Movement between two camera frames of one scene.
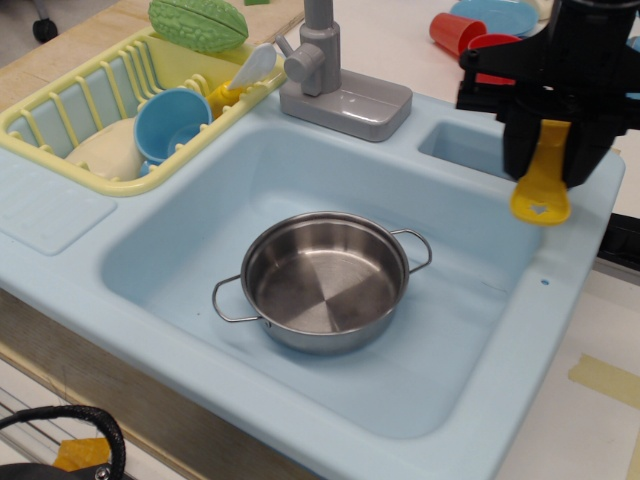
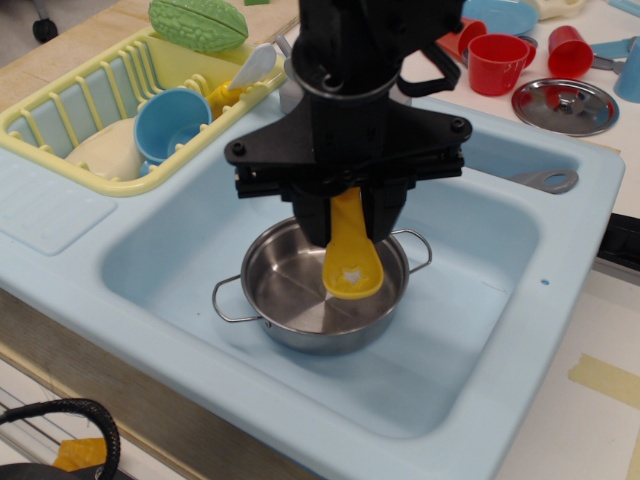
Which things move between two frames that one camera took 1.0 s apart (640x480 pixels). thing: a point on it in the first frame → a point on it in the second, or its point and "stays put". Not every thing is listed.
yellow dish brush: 542,196 → 351,265
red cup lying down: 454,32 stays put
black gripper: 552,78 → 373,144
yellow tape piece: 83,453 stays put
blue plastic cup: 165,120 stays put
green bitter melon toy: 199,26 stays put
